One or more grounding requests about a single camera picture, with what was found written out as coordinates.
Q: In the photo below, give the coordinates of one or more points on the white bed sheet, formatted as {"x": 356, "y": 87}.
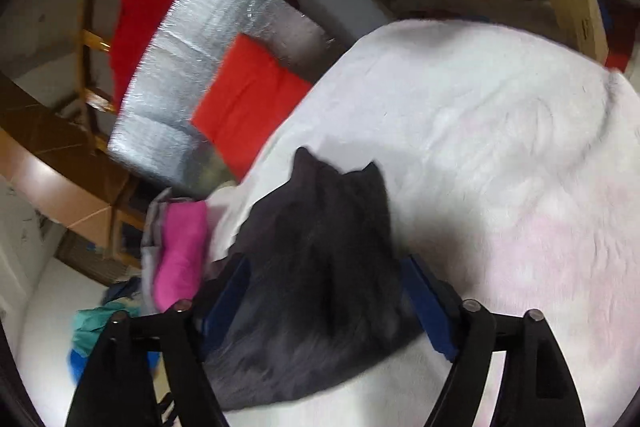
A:
{"x": 500, "y": 157}

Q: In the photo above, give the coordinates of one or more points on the red cushion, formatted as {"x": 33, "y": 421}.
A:
{"x": 245, "y": 107}

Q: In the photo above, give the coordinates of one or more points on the bright blue bag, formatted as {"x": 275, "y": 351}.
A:
{"x": 76, "y": 367}

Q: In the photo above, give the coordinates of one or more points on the large red cloth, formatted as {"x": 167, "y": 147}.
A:
{"x": 145, "y": 7}

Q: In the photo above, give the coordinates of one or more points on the black jacket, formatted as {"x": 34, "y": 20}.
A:
{"x": 320, "y": 267}

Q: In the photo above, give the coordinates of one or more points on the teal cloth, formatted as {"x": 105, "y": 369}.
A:
{"x": 90, "y": 327}

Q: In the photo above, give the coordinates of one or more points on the silver foil mat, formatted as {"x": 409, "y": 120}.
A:
{"x": 165, "y": 107}

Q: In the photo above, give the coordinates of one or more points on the pink pillow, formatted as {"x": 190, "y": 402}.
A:
{"x": 180, "y": 252}

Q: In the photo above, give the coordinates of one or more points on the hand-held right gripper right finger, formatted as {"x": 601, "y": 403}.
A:
{"x": 427, "y": 307}

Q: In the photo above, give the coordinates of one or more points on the wooden cabinet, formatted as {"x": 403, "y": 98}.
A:
{"x": 125, "y": 237}

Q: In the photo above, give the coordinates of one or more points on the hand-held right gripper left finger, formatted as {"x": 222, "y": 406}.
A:
{"x": 225, "y": 307}

